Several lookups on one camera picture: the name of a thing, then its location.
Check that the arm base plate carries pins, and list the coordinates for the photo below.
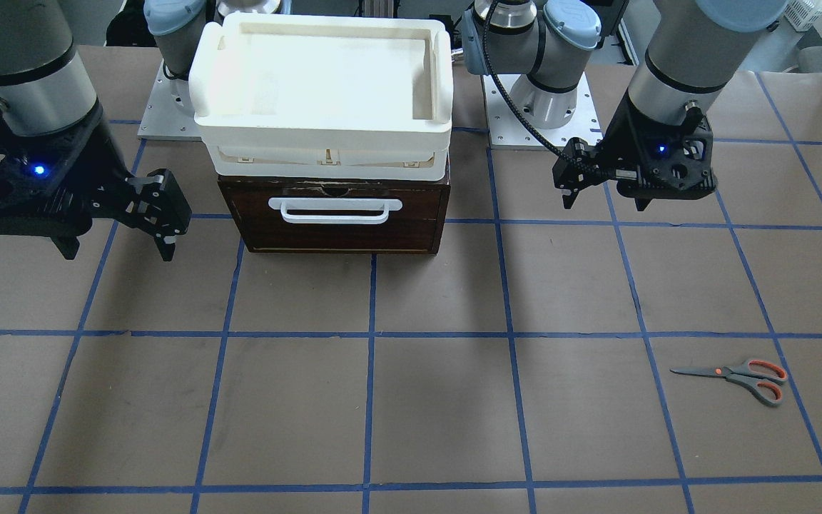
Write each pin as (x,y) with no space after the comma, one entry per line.
(169,112)
(557,117)

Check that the dark wooden drawer box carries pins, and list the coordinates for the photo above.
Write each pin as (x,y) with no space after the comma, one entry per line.
(416,229)

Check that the grey orange scissors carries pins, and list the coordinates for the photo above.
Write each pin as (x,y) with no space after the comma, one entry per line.
(764,379)

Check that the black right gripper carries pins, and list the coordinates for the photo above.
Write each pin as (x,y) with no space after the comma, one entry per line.
(102,163)

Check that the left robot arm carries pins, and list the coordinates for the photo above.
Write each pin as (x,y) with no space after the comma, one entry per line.
(693,53)

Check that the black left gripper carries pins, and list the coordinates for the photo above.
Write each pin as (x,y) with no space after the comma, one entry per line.
(626,145)

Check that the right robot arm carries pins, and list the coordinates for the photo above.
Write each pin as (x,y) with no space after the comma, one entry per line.
(44,85)

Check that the white plastic tray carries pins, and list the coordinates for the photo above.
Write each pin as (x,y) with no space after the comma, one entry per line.
(324,97)

